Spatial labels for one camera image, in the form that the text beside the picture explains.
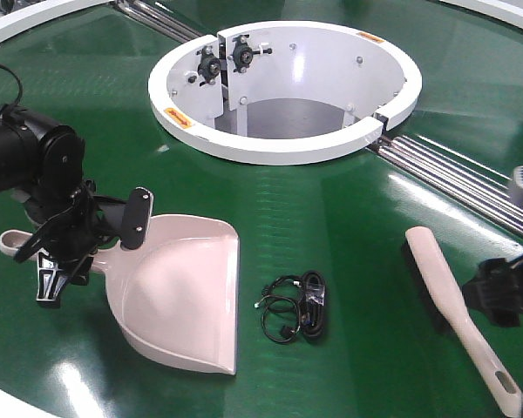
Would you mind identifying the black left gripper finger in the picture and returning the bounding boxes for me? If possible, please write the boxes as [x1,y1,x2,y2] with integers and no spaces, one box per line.
[119,187,153,250]
[36,252,90,308]

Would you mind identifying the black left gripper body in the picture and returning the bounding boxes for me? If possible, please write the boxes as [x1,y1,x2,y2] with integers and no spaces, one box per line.
[13,179,127,264]

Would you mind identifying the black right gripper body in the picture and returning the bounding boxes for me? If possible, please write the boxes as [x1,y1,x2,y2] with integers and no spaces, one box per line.
[461,254,523,327]

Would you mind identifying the beige hand brush black bristles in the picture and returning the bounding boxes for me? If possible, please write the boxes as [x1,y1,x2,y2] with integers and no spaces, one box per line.
[401,226,523,417]

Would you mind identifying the beige plastic dustpan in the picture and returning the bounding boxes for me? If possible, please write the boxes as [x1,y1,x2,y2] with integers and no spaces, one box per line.
[0,213,241,376]

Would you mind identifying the thin black connector cable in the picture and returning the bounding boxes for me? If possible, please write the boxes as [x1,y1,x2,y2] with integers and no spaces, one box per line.
[254,276,303,344]

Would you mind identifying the black thick cable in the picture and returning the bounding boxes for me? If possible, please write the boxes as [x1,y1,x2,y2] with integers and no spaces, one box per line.
[296,270,328,341]

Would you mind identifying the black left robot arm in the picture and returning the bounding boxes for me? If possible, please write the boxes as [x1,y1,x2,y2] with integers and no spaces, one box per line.
[0,88,153,309]

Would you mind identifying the green conveyor belt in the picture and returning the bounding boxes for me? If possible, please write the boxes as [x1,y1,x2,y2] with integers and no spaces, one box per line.
[0,5,523,417]

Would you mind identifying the steel rollers right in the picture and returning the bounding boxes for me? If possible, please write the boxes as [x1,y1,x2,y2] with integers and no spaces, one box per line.
[368,135,523,239]

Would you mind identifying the steel rollers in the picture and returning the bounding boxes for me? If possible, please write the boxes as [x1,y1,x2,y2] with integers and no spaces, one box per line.
[368,135,523,239]
[112,1,204,44]

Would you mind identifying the white outer rim bottom left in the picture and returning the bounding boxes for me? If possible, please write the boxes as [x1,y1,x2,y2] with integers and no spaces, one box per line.
[0,389,54,417]

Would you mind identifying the white rim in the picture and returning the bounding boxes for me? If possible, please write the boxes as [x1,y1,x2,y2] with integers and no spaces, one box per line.
[0,0,108,43]
[0,389,54,417]
[440,0,523,31]

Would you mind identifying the white outer rim top right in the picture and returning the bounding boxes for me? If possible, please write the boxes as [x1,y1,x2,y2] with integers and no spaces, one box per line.
[440,0,523,31]

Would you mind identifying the steel rollers top left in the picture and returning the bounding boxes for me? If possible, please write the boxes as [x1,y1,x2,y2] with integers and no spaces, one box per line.
[112,1,204,44]

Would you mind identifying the white outer rim top left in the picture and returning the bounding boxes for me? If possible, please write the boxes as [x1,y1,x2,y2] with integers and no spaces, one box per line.
[0,0,108,43]

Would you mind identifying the black left bearing mount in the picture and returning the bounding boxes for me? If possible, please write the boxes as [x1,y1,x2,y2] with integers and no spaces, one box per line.
[197,45,221,86]

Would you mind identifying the black bearing mount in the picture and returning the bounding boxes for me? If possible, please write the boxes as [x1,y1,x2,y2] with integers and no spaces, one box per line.
[197,45,221,86]
[231,34,273,74]

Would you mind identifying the black right bearing mount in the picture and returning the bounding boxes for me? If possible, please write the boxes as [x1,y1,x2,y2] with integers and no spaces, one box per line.
[231,34,273,74]

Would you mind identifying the white central conveyor ring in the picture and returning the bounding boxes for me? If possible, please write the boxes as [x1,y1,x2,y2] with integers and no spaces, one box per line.
[147,20,423,166]

